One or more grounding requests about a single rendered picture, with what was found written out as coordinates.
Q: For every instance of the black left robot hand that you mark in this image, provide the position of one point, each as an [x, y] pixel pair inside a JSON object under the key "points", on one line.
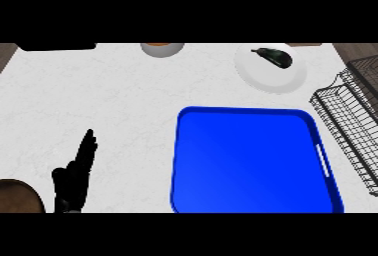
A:
{"points": [[74, 180]]}

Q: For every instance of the blue plastic tray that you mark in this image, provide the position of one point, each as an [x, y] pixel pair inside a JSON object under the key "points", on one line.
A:
{"points": [[246, 160]]}

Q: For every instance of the brown wooden round board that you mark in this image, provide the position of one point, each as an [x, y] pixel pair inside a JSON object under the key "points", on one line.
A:
{"points": [[17, 198]]}

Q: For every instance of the black appliance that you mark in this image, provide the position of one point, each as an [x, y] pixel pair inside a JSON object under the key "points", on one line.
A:
{"points": [[57, 46]]}

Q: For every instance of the white bowl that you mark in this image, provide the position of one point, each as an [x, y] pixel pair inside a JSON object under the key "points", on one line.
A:
{"points": [[163, 49]]}

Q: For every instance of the white round plate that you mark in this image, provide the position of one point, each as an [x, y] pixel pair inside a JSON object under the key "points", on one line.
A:
{"points": [[275, 75]]}

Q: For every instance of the dark eggplant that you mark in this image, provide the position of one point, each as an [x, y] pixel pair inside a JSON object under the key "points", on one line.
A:
{"points": [[275, 56]]}

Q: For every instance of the brown wooden block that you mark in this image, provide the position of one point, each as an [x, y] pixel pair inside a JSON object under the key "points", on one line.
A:
{"points": [[303, 44]]}

